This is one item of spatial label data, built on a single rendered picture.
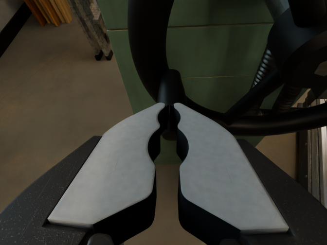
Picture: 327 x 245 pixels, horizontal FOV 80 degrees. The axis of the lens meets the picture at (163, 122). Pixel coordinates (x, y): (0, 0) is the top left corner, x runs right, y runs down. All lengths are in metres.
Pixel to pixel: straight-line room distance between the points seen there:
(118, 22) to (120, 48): 0.05
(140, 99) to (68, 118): 0.76
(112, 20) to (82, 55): 1.18
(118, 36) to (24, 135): 1.00
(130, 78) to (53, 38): 1.39
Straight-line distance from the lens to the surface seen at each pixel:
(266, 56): 0.28
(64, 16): 1.87
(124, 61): 0.42
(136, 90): 0.48
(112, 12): 0.36
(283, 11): 0.22
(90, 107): 1.21
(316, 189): 0.89
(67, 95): 1.33
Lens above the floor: 0.92
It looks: 60 degrees down
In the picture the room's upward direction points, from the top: 5 degrees counter-clockwise
